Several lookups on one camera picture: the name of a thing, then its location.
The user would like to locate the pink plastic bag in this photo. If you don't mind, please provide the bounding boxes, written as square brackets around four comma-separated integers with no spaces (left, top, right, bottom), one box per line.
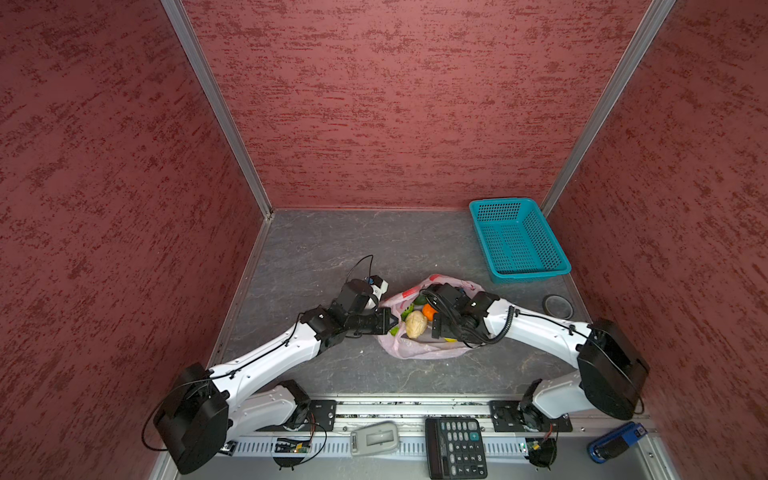
[375,274,484,360]

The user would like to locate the teal plastic perforated basket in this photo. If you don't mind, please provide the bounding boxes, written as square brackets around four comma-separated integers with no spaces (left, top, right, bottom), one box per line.
[469,198,571,284]

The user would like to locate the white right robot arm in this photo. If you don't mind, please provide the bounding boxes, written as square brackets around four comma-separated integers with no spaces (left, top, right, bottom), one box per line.
[419,283,649,432]

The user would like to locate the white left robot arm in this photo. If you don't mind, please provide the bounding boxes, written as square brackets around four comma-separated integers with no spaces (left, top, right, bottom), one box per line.
[149,307,399,474]

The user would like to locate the orange fruit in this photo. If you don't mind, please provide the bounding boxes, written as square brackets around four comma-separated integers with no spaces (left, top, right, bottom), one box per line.
[421,304,437,322]

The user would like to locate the green fruit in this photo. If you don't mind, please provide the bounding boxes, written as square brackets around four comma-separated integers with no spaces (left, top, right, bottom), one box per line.
[401,294,427,321]

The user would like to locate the beige potato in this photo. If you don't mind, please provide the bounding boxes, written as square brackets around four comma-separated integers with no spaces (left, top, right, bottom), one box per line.
[405,310,429,339]

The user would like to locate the tape roll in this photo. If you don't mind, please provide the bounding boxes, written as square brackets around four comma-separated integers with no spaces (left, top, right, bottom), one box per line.
[542,294,575,320]

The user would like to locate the grey plastic device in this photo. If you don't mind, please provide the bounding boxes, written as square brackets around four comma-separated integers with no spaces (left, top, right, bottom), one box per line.
[350,421,400,457]

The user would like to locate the black calculator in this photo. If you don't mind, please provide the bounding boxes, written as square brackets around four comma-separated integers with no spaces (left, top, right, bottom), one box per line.
[424,417,488,480]

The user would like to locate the left circuit board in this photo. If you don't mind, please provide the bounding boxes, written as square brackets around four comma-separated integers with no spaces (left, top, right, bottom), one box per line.
[274,438,312,455]

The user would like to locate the blue black device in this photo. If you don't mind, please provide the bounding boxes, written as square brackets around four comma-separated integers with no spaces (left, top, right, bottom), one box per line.
[587,421,648,464]

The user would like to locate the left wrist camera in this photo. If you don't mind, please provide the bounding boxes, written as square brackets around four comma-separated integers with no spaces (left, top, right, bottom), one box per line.
[335,275,389,314]

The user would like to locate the aluminium front rail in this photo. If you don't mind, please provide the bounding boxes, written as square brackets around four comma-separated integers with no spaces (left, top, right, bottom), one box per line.
[173,394,652,428]

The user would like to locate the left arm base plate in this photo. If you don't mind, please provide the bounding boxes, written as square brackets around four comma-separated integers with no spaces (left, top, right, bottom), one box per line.
[300,399,338,433]

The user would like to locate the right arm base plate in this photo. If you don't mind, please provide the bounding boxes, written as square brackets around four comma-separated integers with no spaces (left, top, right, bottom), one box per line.
[488,400,573,433]

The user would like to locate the aluminium corner post right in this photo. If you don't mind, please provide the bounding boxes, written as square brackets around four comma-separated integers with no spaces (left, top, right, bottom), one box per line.
[540,0,676,217]

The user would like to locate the aluminium corner post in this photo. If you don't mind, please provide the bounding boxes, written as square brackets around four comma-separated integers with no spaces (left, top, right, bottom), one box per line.
[161,0,274,222]
[540,0,676,217]

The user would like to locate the aluminium corner post left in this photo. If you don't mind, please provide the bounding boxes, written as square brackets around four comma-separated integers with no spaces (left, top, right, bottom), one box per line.
[161,0,274,222]

